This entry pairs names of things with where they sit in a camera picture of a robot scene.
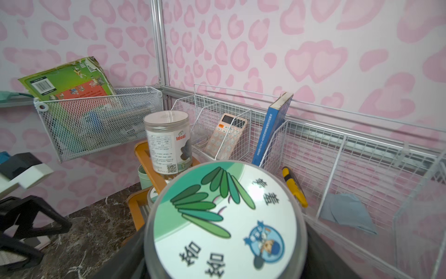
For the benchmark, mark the white wire wall basket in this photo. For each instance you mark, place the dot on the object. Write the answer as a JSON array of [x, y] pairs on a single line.
[[396, 169]]

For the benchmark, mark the tall white-lid seed jar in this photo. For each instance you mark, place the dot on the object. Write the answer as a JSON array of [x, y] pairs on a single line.
[[170, 146]]

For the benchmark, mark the yellow black utility knife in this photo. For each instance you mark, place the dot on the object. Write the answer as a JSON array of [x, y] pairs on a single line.
[[294, 186]]

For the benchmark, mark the wooden three-tier shelf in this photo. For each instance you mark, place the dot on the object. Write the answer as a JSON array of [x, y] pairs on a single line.
[[139, 199]]

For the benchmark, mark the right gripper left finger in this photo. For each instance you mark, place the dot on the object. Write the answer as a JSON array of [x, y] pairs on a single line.
[[128, 262]]

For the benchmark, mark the green red children's book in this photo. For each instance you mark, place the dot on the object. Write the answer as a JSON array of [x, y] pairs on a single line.
[[82, 78]]

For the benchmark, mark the green leaf lid seed jar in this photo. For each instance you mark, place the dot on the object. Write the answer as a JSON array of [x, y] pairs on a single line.
[[225, 220]]

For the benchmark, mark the sunflower lid seed jar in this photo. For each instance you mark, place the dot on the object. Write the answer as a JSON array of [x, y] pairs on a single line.
[[152, 197]]

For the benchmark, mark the blue book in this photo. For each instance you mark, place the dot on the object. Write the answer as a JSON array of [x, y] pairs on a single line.
[[274, 118]]

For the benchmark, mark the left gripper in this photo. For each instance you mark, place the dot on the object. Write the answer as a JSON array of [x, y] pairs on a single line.
[[25, 218]]

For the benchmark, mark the grey blue cloth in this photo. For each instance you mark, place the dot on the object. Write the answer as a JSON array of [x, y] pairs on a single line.
[[347, 210]]

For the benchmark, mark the pink white calculator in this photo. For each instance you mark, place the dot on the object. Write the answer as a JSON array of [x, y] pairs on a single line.
[[225, 137]]

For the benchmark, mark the white mesh side basket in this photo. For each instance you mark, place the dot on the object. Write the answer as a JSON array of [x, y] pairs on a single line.
[[83, 126]]

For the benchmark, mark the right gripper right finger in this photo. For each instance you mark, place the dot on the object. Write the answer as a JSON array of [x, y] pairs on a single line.
[[322, 262]]

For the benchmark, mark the mint green pencil cup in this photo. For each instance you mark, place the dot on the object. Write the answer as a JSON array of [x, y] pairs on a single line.
[[144, 180]]

